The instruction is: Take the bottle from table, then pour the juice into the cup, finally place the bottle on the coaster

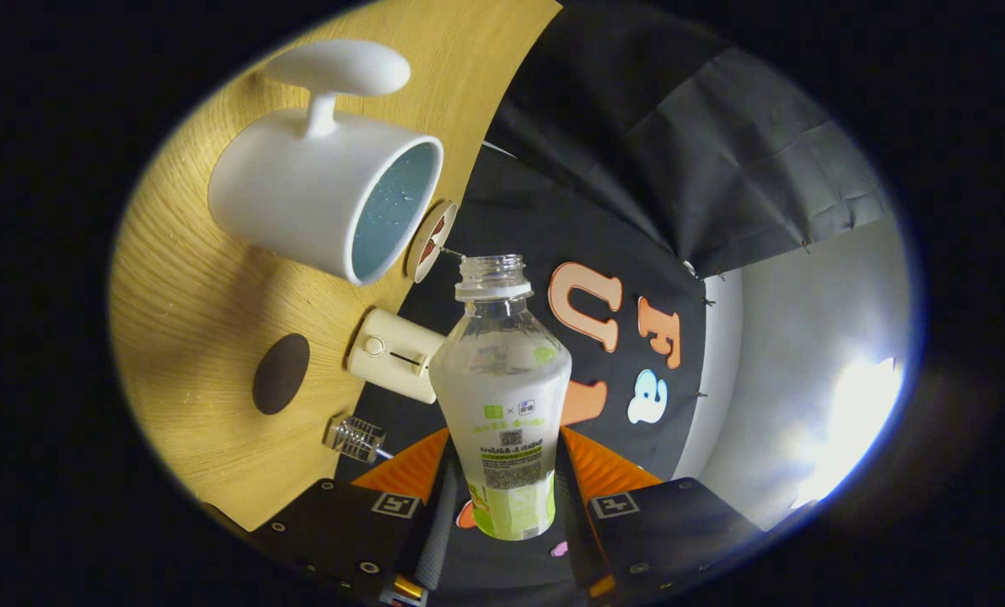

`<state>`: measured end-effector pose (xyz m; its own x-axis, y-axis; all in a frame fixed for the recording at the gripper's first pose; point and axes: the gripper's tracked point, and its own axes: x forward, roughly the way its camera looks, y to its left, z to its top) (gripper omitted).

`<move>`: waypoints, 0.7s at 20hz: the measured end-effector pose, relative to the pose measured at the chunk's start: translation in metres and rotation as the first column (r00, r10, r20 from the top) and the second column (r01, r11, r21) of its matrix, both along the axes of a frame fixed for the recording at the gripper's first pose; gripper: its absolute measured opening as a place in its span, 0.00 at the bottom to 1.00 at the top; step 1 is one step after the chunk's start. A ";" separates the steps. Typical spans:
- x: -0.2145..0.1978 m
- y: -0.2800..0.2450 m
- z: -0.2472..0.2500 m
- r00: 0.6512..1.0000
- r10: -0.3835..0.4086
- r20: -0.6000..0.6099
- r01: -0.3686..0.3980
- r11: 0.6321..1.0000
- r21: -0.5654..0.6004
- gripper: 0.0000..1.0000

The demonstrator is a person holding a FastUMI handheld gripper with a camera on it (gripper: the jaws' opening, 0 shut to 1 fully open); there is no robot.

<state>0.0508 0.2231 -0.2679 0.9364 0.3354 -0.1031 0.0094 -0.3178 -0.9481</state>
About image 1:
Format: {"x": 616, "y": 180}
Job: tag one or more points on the dark brown round coaster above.
{"x": 281, "y": 375}

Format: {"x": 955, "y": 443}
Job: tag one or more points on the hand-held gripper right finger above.
{"x": 679, "y": 527}

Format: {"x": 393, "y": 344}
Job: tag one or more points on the wooden table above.
{"x": 190, "y": 312}

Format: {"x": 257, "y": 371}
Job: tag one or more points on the cream plastic dispenser box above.
{"x": 393, "y": 354}

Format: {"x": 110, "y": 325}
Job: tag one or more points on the clear juice bottle green label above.
{"x": 502, "y": 396}

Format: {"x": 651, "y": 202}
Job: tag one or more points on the small white dish of beans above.
{"x": 429, "y": 244}

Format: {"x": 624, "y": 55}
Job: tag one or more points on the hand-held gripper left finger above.
{"x": 439, "y": 527}

